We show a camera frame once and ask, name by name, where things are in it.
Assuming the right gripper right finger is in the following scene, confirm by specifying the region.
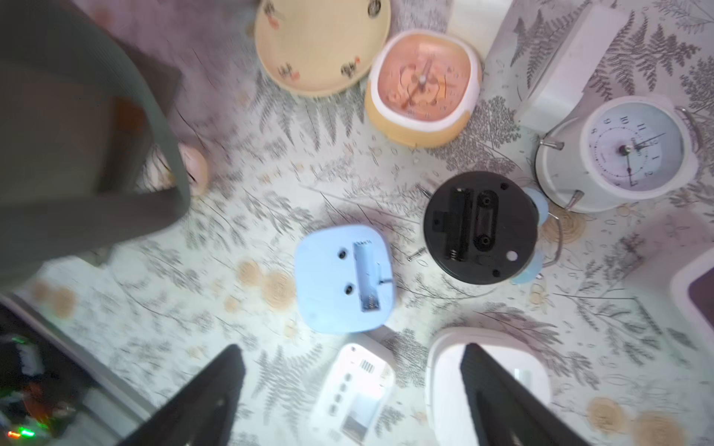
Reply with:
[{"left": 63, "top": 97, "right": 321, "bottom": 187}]
[{"left": 460, "top": 344, "right": 588, "bottom": 446}]

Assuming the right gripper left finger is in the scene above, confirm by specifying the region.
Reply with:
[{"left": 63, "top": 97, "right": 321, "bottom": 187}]
[{"left": 121, "top": 344, "right": 245, "bottom": 445}]

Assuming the white pink alarm clock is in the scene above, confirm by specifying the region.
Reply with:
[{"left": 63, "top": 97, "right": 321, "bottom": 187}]
[{"left": 425, "top": 327, "right": 552, "bottom": 445}]

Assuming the small white digital clock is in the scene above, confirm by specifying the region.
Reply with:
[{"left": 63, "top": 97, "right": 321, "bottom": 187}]
[{"left": 309, "top": 334, "right": 396, "bottom": 445}]

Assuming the small black round clock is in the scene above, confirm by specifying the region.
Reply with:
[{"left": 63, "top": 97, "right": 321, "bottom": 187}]
[{"left": 420, "top": 171, "right": 565, "bottom": 285}]

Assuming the light blue alarm clock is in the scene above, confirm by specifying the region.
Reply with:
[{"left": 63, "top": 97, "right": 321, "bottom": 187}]
[{"left": 295, "top": 224, "right": 396, "bottom": 335}]

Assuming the olive green canvas bag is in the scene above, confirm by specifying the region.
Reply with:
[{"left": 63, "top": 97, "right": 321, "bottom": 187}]
[{"left": 1, "top": 1, "right": 191, "bottom": 290}]

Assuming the white round alarm clock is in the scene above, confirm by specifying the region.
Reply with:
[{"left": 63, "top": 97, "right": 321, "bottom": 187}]
[{"left": 535, "top": 95, "right": 704, "bottom": 214}]

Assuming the tall white rectangular clock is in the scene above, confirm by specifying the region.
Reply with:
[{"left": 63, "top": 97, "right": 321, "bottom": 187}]
[{"left": 446, "top": 0, "right": 513, "bottom": 52}]

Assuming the peach round alarm clock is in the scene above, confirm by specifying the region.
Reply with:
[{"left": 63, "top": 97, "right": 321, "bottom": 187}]
[{"left": 364, "top": 29, "right": 483, "bottom": 149}]

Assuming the small white rectangular clock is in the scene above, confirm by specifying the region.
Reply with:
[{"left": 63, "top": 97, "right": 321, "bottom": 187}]
[{"left": 514, "top": 4, "right": 628, "bottom": 134}]

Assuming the beige striped small ball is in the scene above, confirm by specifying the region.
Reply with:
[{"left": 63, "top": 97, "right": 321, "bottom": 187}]
[{"left": 146, "top": 143, "right": 210, "bottom": 197}]

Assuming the yellow ceramic plate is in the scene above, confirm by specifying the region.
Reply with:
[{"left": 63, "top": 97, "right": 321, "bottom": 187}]
[{"left": 255, "top": 0, "right": 392, "bottom": 98}]

